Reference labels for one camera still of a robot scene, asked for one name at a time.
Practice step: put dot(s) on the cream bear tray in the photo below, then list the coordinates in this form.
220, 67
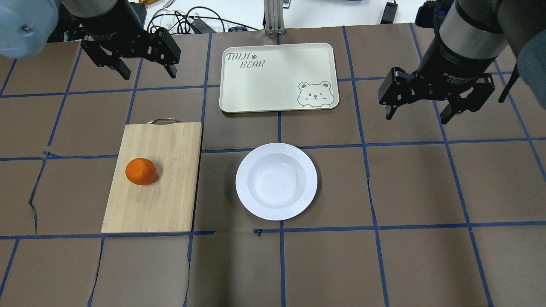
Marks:
288, 77

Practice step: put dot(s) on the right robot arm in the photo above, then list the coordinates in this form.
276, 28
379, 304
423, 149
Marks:
468, 36

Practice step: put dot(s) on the black power adapter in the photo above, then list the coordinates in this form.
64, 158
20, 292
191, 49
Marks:
389, 12

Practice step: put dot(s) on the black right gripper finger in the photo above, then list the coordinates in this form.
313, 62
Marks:
450, 110
390, 110

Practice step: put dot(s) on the orange fruit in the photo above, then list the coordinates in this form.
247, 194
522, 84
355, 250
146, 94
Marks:
141, 171

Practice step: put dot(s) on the wooden cutting board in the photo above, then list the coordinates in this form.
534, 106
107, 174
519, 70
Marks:
166, 205

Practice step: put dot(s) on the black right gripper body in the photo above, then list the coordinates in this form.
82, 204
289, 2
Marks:
448, 59

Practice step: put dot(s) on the black power brick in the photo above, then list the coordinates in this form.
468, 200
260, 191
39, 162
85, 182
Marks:
199, 26

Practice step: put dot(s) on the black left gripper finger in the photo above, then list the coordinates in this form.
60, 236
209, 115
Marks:
120, 67
171, 69

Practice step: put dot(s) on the aluminium frame post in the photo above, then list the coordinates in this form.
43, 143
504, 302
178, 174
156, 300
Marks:
274, 17

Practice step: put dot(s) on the white ridged plate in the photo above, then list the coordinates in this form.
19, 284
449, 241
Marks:
276, 181

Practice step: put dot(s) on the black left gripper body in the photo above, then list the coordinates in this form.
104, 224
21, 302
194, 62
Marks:
111, 26

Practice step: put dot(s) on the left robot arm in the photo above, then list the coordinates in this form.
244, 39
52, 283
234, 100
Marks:
114, 31

